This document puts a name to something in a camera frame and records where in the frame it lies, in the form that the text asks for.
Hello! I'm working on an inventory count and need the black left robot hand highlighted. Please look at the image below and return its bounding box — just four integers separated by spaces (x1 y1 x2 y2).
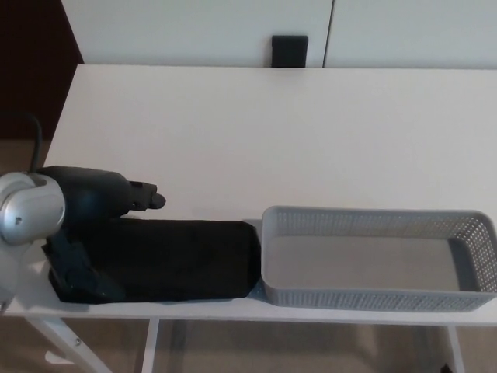
38 166 167 302

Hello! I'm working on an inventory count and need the black cloth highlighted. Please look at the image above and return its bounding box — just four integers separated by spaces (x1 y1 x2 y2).
48 218 260 305

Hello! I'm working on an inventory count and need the white metal-legged table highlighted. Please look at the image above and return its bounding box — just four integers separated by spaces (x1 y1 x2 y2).
0 64 497 373

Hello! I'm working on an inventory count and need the white cabinet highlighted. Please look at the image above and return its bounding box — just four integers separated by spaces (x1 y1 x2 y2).
60 0 497 71

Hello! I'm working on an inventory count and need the grey perforated plastic basket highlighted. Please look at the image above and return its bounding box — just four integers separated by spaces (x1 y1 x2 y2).
260 204 497 314

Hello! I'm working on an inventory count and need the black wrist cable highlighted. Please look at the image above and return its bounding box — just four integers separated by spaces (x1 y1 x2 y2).
26 113 43 173

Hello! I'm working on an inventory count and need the black cabinet handle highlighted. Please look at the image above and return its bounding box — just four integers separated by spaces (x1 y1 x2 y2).
271 34 310 68

